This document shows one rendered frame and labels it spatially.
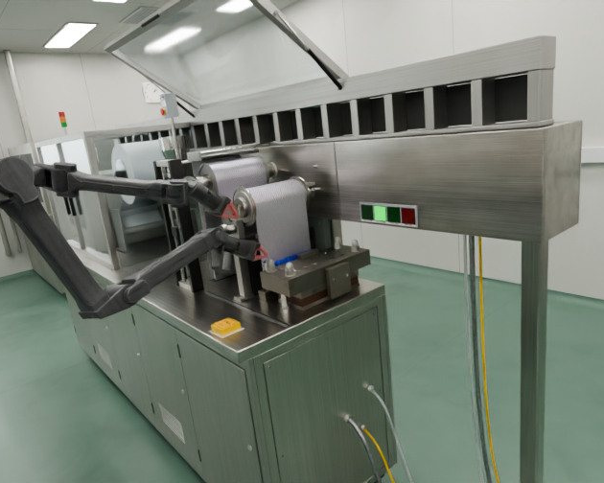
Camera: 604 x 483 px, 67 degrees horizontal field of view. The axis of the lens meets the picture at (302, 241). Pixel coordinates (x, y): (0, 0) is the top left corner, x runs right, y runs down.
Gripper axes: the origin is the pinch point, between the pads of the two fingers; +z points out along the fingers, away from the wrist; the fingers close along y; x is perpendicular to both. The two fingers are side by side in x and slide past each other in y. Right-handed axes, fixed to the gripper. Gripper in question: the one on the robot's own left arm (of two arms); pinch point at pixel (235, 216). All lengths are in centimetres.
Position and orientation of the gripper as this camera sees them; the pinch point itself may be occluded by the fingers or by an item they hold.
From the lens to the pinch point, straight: 164.1
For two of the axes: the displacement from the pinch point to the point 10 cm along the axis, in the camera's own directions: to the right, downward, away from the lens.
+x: 4.2, -8.8, 2.1
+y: 6.3, 1.1, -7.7
